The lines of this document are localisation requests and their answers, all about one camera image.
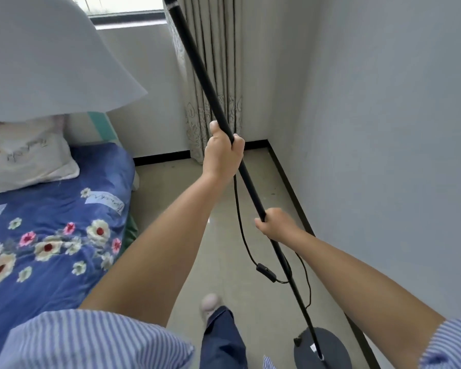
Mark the person's left hand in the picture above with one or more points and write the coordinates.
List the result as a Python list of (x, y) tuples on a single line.
[(221, 157)]

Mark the person's right hand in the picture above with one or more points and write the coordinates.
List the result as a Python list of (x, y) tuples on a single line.
[(279, 225)]

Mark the person's left thumb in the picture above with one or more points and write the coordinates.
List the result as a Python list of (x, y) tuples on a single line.
[(216, 129)]

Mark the person's right fingers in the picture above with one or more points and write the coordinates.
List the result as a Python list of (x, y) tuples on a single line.
[(260, 225)]

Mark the black floor lamp stand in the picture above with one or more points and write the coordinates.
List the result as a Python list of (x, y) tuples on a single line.
[(200, 69)]

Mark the person's right forearm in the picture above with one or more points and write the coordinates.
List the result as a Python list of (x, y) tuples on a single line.
[(361, 284)]

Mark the person's left forearm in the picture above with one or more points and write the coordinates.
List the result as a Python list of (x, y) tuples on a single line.
[(165, 249)]

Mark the beige patterned curtain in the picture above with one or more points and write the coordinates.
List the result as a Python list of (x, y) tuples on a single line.
[(222, 53)]

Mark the light pink shoe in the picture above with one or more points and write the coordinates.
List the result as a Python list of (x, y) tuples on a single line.
[(210, 303)]

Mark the teal and white headboard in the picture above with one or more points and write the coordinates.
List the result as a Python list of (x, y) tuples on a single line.
[(100, 128)]

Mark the blue trousers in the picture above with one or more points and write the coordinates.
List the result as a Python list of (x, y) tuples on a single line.
[(222, 342)]

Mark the green bed sheet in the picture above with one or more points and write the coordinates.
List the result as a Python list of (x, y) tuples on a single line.
[(130, 234)]

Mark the white lamp shade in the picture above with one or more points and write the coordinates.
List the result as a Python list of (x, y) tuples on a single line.
[(42, 57)]

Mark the white embroidered pillow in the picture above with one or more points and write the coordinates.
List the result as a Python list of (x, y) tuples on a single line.
[(27, 157)]

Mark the blue floral quilt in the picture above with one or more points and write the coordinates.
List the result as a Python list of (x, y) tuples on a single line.
[(50, 234)]

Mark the blue striped shirt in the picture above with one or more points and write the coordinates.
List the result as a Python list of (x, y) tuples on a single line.
[(84, 342)]

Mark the window with dark frame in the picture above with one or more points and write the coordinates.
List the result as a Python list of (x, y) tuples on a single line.
[(126, 11)]

